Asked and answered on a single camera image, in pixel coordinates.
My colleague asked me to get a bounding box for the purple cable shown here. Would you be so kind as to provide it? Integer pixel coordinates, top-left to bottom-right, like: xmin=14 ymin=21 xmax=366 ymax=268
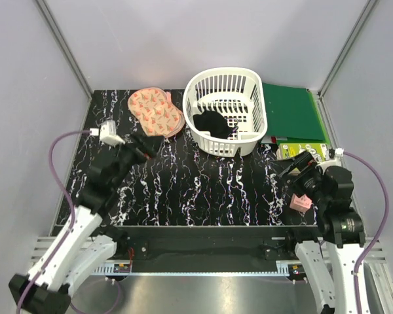
xmin=15 ymin=130 xmax=122 ymax=314
xmin=342 ymin=150 xmax=390 ymax=314

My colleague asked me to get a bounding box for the green folder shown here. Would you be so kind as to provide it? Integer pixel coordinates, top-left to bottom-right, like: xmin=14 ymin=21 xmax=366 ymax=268
xmin=263 ymin=83 xmax=329 ymax=143

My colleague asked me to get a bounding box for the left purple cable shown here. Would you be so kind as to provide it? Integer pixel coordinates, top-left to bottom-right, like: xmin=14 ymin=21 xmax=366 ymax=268
xmin=15 ymin=130 xmax=122 ymax=314

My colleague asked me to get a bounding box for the pink mesh bra laundry bag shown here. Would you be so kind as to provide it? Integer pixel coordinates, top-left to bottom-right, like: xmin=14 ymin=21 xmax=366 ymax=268
xmin=127 ymin=87 xmax=185 ymax=138

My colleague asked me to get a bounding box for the green illustrated book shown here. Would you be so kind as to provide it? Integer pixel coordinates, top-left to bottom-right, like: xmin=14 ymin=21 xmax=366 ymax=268
xmin=276 ymin=143 xmax=329 ymax=164

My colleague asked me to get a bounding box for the white plastic laundry basket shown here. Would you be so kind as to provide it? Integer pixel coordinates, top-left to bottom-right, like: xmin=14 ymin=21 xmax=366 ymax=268
xmin=182 ymin=67 xmax=268 ymax=158

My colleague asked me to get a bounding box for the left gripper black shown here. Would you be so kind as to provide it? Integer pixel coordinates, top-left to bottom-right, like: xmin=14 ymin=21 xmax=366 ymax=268
xmin=109 ymin=130 xmax=164 ymax=189

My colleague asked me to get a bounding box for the aluminium front rail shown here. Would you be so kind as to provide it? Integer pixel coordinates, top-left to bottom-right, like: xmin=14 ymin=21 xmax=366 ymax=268
xmin=29 ymin=235 xmax=387 ymax=279

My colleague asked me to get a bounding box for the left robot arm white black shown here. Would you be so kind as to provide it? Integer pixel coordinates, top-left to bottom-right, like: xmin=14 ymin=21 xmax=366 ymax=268
xmin=9 ymin=134 xmax=164 ymax=313

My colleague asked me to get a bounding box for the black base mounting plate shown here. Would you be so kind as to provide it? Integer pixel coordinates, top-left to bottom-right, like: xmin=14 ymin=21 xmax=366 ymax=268
xmin=90 ymin=225 xmax=324 ymax=274

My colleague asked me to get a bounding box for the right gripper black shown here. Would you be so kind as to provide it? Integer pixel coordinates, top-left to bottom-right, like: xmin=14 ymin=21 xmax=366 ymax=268
xmin=269 ymin=149 xmax=329 ymax=207

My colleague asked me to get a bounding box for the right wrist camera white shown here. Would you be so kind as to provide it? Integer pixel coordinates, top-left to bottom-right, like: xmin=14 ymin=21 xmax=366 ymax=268
xmin=317 ymin=148 xmax=344 ymax=172

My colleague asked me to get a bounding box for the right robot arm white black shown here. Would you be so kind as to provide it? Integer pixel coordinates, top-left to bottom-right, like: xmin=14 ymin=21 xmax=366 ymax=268
xmin=276 ymin=148 xmax=369 ymax=313

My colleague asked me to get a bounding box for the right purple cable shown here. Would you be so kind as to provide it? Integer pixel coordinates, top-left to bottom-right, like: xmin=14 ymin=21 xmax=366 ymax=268
xmin=342 ymin=150 xmax=390 ymax=314

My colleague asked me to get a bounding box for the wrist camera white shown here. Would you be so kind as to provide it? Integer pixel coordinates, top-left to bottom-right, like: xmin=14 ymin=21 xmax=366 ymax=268
xmin=89 ymin=120 xmax=125 ymax=147
xmin=317 ymin=148 xmax=344 ymax=172

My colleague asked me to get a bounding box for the black bra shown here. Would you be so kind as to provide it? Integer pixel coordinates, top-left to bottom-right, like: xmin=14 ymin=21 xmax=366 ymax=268
xmin=193 ymin=111 xmax=238 ymax=139

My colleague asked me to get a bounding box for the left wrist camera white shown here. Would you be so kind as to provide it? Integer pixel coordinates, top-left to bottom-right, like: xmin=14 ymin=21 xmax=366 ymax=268
xmin=89 ymin=120 xmax=125 ymax=147

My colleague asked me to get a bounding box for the pink cube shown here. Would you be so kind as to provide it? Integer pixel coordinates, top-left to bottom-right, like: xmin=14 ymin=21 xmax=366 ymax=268
xmin=290 ymin=194 xmax=312 ymax=213

